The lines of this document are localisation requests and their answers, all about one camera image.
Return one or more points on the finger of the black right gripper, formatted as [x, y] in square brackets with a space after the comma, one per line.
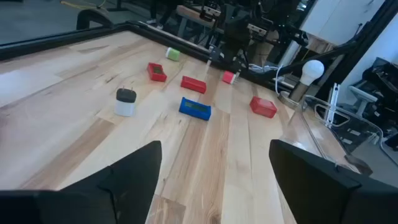
[237, 67]
[214, 57]

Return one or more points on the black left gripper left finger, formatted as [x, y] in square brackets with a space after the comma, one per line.
[136, 186]

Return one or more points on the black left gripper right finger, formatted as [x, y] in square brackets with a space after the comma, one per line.
[304, 186]

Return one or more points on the small pink and white charger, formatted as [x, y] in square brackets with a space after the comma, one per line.
[229, 77]

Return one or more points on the red digital clock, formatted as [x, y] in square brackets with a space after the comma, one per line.
[156, 71]
[193, 84]

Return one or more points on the green and white charger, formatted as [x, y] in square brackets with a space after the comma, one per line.
[172, 53]

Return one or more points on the red four-port charger block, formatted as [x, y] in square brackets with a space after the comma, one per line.
[263, 106]

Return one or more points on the blue digital clock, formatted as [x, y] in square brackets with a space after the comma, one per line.
[195, 108]

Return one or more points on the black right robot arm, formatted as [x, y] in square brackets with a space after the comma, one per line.
[236, 18]

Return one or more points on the wooden background table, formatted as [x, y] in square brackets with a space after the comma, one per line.
[186, 12]

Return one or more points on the white light bulb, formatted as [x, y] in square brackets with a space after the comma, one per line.
[311, 71]

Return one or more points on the person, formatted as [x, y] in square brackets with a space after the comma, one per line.
[154, 9]

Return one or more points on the black background chair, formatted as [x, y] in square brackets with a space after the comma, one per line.
[381, 84]

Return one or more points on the white slotted bracket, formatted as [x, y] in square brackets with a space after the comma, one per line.
[332, 102]

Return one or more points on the black arched frame clamp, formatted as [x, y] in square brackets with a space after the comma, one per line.
[93, 15]

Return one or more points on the black aluminium table frame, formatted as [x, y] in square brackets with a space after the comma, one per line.
[62, 40]

